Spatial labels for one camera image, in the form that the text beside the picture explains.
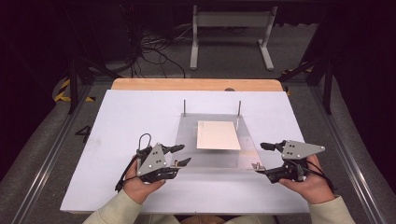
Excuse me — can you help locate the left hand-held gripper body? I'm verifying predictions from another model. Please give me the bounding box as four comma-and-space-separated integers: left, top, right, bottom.
135, 142, 180, 185

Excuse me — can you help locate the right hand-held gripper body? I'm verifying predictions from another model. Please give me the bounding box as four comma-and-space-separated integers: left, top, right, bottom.
270, 139, 326, 185

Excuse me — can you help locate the clear acrylic plate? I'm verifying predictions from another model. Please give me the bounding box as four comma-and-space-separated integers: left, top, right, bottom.
170, 112, 265, 172

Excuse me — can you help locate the person's left hand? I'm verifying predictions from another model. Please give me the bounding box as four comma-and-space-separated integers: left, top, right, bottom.
122, 155, 167, 204

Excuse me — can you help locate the person's right hand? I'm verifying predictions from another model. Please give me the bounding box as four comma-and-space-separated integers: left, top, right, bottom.
278, 153, 336, 204

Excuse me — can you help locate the cream paper card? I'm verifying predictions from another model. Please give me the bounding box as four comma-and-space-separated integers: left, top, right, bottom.
195, 120, 242, 151

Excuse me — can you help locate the white board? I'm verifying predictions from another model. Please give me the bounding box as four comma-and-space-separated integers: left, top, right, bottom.
59, 89, 310, 216

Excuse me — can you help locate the wooden table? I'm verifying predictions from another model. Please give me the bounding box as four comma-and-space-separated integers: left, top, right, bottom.
110, 77, 284, 92

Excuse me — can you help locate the black tripod stand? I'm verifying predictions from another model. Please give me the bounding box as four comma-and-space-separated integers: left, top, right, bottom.
64, 8, 124, 115
276, 8, 335, 115

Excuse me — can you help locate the yellow black floor tape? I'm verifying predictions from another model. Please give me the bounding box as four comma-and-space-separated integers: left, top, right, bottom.
281, 62, 314, 76

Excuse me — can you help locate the dark curtain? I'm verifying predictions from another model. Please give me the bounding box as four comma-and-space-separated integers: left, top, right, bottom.
0, 0, 73, 181
332, 0, 396, 194

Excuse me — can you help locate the white metal stand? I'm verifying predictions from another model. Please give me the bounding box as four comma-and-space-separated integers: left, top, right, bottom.
190, 4, 279, 72

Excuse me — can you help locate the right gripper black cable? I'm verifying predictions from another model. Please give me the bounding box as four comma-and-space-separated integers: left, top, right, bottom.
298, 160, 337, 192

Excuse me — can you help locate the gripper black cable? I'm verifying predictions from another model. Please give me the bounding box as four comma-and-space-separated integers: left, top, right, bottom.
114, 133, 153, 193
298, 160, 337, 192

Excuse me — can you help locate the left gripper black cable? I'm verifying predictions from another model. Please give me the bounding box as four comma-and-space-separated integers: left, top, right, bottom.
114, 133, 153, 193

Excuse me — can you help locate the metal floor rail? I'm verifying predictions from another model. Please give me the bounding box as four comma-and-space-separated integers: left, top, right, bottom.
309, 85, 389, 224
10, 83, 94, 224

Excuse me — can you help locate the bundle of black floor cables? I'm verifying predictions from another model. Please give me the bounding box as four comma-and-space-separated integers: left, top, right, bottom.
124, 6, 194, 78

